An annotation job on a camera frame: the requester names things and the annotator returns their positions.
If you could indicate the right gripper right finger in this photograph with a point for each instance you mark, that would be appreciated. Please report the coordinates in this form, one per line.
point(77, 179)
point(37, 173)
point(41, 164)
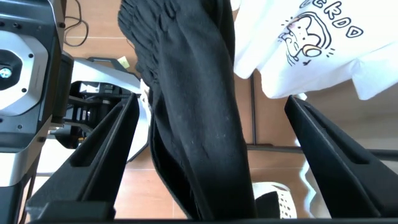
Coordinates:
point(342, 177)

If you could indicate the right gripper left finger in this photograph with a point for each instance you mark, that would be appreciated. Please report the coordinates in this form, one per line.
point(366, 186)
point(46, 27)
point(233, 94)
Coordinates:
point(62, 193)

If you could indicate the white printed t-shirt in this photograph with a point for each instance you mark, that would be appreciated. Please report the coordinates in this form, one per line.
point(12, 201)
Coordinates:
point(367, 62)

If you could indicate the black garment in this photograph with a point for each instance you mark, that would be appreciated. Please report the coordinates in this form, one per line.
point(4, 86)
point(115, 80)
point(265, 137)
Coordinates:
point(192, 93)

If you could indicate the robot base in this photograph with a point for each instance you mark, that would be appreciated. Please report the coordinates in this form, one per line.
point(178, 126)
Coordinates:
point(102, 71)

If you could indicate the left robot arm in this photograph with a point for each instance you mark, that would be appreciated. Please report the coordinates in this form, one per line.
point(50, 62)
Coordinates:
point(25, 77)

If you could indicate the white laundry basket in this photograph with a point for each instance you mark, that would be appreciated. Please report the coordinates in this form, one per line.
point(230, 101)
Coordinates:
point(286, 202)

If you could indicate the black clothes rack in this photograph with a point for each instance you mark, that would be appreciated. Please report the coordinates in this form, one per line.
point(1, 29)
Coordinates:
point(273, 148)

